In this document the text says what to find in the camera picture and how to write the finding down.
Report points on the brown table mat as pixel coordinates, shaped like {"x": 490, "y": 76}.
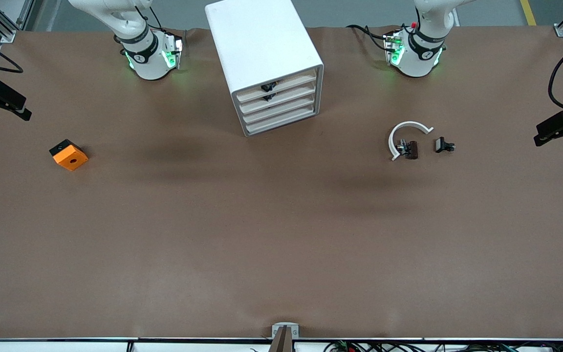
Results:
{"x": 281, "y": 244}

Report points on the grey metal table bracket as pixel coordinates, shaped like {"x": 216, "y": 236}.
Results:
{"x": 277, "y": 326}

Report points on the white drawer cabinet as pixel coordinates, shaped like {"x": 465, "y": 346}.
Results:
{"x": 257, "y": 39}

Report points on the white table frame rail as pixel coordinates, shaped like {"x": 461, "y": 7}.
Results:
{"x": 42, "y": 348}

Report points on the orange box with hole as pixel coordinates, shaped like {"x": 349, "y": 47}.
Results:
{"x": 71, "y": 159}

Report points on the brown tapered strip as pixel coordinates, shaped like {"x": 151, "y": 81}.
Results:
{"x": 282, "y": 342}

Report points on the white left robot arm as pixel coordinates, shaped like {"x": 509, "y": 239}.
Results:
{"x": 418, "y": 61}

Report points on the plain white drawer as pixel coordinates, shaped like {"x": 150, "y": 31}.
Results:
{"x": 296, "y": 102}
{"x": 296, "y": 113}

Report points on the small black component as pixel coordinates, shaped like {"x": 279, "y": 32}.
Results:
{"x": 440, "y": 144}

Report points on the brown electrical component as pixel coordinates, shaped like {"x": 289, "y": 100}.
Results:
{"x": 412, "y": 149}

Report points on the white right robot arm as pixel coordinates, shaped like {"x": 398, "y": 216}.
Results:
{"x": 149, "y": 63}

